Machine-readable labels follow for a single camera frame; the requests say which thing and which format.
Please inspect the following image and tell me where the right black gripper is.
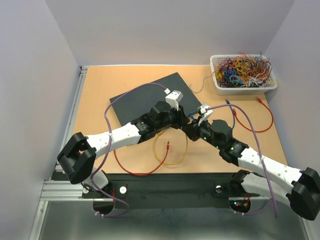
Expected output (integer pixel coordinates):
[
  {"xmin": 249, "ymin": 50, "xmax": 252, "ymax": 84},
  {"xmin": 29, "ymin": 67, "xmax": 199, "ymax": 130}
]
[{"xmin": 183, "ymin": 114, "xmax": 223, "ymax": 150}]

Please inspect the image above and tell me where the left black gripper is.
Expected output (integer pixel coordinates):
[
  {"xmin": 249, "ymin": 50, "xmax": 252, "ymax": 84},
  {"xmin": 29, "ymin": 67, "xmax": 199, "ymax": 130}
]
[{"xmin": 155, "ymin": 103, "xmax": 190, "ymax": 131}]

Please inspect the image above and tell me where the blue patch cable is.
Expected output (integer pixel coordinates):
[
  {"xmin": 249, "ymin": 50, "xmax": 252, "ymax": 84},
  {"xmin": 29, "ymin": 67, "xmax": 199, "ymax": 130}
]
[{"xmin": 189, "ymin": 99, "xmax": 238, "ymax": 131}]

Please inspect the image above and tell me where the yellow patch cable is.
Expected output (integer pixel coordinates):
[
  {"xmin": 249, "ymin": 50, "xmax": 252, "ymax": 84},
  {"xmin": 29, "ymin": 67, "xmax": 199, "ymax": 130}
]
[{"xmin": 153, "ymin": 130, "xmax": 189, "ymax": 166}]

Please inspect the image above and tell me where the dark blue network switch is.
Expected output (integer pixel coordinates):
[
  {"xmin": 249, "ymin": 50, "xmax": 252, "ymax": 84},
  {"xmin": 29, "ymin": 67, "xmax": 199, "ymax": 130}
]
[{"xmin": 109, "ymin": 72, "xmax": 202, "ymax": 126}]

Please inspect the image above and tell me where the red patch cable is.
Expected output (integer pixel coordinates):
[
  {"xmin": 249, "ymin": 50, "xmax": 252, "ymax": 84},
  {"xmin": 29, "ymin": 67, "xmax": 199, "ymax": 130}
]
[
  {"xmin": 113, "ymin": 140, "xmax": 171, "ymax": 177},
  {"xmin": 232, "ymin": 97, "xmax": 274, "ymax": 133}
]

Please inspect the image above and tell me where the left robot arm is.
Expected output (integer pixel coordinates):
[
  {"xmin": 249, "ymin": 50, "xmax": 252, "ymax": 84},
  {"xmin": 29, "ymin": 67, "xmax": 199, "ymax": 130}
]
[{"xmin": 57, "ymin": 101, "xmax": 190, "ymax": 186}]

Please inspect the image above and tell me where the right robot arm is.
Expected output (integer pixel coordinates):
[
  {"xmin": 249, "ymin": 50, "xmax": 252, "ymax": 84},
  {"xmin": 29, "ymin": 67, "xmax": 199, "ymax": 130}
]
[{"xmin": 182, "ymin": 120, "xmax": 320, "ymax": 221}]

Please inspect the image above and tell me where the white plastic basket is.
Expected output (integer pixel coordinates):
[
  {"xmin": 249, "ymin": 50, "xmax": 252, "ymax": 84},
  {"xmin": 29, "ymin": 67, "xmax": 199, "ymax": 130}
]
[{"xmin": 209, "ymin": 52, "xmax": 278, "ymax": 95}]

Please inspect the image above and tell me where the black base mat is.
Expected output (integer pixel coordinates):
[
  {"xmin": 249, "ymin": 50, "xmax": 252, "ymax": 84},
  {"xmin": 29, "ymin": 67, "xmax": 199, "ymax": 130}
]
[{"xmin": 83, "ymin": 173, "xmax": 248, "ymax": 209}]

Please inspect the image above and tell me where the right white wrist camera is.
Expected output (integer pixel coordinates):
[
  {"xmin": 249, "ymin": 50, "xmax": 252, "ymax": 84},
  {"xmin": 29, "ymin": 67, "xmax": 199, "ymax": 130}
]
[{"xmin": 197, "ymin": 103, "xmax": 213, "ymax": 126}]

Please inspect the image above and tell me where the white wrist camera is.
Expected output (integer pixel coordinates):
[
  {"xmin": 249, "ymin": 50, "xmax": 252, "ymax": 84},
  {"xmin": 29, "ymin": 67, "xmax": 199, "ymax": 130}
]
[
  {"xmin": 164, "ymin": 88, "xmax": 183, "ymax": 110},
  {"xmin": 197, "ymin": 103, "xmax": 213, "ymax": 126}
]

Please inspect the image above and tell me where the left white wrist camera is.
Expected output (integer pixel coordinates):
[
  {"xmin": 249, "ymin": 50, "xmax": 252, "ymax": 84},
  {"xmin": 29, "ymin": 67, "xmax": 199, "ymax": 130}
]
[{"xmin": 164, "ymin": 88, "xmax": 183, "ymax": 110}]

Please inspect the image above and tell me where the loose thin brown wire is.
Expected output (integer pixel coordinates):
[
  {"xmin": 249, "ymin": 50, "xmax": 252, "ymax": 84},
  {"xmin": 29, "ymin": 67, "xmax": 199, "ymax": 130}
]
[{"xmin": 189, "ymin": 74, "xmax": 214, "ymax": 94}]

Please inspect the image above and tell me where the tangled colourful wire bundle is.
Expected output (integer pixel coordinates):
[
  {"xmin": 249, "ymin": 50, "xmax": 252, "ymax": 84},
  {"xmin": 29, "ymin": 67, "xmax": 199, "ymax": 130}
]
[{"xmin": 211, "ymin": 51, "xmax": 278, "ymax": 89}]

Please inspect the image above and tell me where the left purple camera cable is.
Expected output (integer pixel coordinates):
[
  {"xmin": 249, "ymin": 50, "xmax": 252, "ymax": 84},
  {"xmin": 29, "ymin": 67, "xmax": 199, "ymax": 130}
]
[{"xmin": 91, "ymin": 82, "xmax": 171, "ymax": 219}]

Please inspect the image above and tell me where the purple camera cable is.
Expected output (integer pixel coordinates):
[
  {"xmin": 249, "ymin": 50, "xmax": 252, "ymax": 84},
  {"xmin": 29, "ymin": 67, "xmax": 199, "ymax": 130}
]
[
  {"xmin": 91, "ymin": 82, "xmax": 171, "ymax": 219},
  {"xmin": 207, "ymin": 104, "xmax": 279, "ymax": 219}
]

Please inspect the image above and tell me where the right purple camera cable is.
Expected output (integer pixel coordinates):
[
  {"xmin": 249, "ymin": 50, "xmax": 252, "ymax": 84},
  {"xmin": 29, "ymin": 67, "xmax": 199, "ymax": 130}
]
[{"xmin": 207, "ymin": 104, "xmax": 279, "ymax": 219}]

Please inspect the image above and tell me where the aluminium left side rail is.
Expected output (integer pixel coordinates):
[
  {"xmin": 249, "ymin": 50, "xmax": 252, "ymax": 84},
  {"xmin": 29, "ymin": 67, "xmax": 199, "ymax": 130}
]
[{"xmin": 54, "ymin": 65, "xmax": 88, "ymax": 172}]

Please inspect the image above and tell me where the aluminium rail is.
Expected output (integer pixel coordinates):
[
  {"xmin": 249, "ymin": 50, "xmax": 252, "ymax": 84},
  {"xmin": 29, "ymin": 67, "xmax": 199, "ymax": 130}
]
[
  {"xmin": 54, "ymin": 65, "xmax": 88, "ymax": 172},
  {"xmin": 39, "ymin": 178, "xmax": 307, "ymax": 201}
]

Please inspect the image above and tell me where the aluminium front rail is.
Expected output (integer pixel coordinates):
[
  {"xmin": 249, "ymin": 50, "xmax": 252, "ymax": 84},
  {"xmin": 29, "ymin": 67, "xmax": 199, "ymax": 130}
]
[{"xmin": 39, "ymin": 178, "xmax": 307, "ymax": 201}]

